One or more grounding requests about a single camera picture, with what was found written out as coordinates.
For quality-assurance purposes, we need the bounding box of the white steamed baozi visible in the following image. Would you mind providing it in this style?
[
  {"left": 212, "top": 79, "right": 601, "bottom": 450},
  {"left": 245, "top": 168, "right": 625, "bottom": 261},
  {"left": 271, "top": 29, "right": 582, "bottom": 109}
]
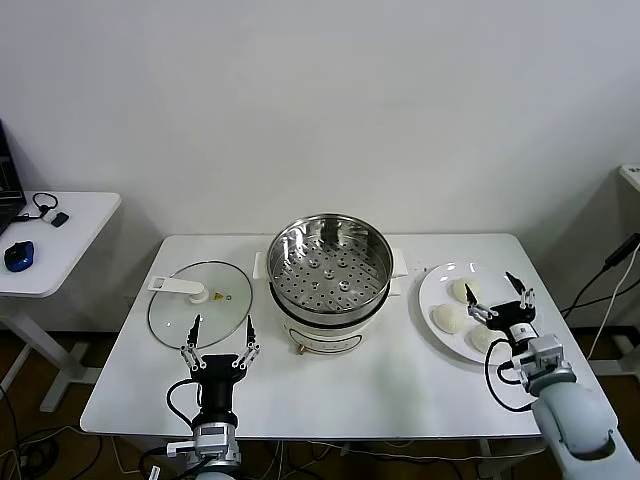
[
  {"left": 451, "top": 277, "right": 487, "bottom": 305},
  {"left": 430, "top": 303, "right": 464, "bottom": 335},
  {"left": 468, "top": 324, "right": 504, "bottom": 354}
]

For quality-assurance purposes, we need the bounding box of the thin black looped cable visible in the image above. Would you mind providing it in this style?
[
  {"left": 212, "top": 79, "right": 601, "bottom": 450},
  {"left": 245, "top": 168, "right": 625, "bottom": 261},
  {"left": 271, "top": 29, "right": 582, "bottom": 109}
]
[{"left": 14, "top": 192, "right": 60, "bottom": 222}]

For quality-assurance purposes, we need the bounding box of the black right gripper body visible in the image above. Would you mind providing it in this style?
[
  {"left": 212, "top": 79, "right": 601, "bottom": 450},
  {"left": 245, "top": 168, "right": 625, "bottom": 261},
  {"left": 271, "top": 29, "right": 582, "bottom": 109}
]
[{"left": 486, "top": 299, "right": 540, "bottom": 347}]

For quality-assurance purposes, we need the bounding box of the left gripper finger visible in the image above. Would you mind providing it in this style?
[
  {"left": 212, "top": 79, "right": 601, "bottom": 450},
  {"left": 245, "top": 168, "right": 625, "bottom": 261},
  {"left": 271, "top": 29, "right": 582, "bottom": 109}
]
[
  {"left": 230, "top": 316, "right": 262, "bottom": 371},
  {"left": 179, "top": 313, "right": 207, "bottom": 372}
]

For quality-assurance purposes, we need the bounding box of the large white table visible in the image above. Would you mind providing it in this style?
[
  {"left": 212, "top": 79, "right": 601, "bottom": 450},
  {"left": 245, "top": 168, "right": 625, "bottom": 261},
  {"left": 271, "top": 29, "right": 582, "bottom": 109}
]
[{"left": 79, "top": 233, "right": 619, "bottom": 480}]

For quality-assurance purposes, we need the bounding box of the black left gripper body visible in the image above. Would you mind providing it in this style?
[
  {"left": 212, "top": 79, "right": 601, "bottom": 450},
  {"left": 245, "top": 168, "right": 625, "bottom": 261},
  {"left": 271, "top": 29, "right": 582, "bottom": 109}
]
[{"left": 191, "top": 353, "right": 246, "bottom": 413}]

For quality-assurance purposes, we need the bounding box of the white cable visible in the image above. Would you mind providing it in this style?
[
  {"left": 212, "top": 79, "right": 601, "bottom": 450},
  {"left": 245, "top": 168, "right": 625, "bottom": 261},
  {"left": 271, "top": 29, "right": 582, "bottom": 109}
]
[{"left": 587, "top": 269, "right": 632, "bottom": 361}]

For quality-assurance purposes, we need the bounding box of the blue computer mouse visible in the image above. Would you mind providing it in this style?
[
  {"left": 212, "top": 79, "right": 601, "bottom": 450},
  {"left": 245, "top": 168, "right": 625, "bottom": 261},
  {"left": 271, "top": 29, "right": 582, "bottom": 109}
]
[{"left": 3, "top": 240, "right": 36, "bottom": 273}]

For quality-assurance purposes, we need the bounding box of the white round plate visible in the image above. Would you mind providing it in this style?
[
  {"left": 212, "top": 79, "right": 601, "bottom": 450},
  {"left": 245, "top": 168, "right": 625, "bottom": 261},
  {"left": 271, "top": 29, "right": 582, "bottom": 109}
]
[{"left": 418, "top": 260, "right": 542, "bottom": 366}]

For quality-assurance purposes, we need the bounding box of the black laptop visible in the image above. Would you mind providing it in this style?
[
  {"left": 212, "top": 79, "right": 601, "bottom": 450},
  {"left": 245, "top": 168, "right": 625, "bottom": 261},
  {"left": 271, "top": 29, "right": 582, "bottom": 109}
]
[{"left": 0, "top": 119, "right": 27, "bottom": 236}]

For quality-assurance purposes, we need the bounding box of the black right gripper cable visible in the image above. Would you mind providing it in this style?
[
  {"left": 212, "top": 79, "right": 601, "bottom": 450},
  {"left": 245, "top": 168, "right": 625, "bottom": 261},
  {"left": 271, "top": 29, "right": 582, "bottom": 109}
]
[{"left": 483, "top": 339, "right": 535, "bottom": 414}]

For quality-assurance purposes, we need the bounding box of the stainless steel steamer basket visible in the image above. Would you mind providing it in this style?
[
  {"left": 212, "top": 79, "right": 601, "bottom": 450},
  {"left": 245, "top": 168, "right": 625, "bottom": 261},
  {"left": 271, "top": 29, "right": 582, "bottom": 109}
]
[{"left": 266, "top": 213, "right": 395, "bottom": 326}]

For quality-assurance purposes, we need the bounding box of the black floor cable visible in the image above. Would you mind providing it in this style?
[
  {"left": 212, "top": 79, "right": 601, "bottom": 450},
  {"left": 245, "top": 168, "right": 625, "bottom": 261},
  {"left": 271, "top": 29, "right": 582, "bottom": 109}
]
[{"left": 0, "top": 384, "right": 104, "bottom": 480}]

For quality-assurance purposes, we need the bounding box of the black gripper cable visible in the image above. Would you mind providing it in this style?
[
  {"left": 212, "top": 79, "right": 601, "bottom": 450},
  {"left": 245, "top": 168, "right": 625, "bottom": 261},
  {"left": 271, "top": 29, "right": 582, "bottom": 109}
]
[
  {"left": 167, "top": 378, "right": 202, "bottom": 436},
  {"left": 483, "top": 339, "right": 535, "bottom": 414}
]

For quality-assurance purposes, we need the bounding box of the glass lid with white handle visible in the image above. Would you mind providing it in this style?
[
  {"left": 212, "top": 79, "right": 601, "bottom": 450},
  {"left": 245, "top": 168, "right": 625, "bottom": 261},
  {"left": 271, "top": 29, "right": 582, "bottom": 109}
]
[{"left": 147, "top": 259, "right": 254, "bottom": 350}]

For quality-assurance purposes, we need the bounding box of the small white side table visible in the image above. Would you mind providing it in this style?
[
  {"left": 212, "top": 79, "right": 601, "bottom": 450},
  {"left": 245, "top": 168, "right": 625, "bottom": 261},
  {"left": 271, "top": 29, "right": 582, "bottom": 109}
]
[{"left": 0, "top": 191, "right": 123, "bottom": 414}]

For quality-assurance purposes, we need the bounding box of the black power cable with plug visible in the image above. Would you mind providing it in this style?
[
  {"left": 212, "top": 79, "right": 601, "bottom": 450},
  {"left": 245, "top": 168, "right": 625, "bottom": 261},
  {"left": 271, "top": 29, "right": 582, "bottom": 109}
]
[{"left": 559, "top": 234, "right": 640, "bottom": 319}]

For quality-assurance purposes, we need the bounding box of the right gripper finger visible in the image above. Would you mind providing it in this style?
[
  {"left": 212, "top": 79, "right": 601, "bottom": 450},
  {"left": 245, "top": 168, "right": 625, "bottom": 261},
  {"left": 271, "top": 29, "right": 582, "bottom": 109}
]
[
  {"left": 464, "top": 282, "right": 500, "bottom": 322},
  {"left": 505, "top": 271, "right": 536, "bottom": 311}
]

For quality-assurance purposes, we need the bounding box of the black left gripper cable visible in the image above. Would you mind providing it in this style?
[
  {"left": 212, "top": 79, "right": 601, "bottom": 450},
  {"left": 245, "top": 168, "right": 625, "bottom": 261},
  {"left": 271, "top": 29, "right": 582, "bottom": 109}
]
[{"left": 167, "top": 378, "right": 202, "bottom": 436}]

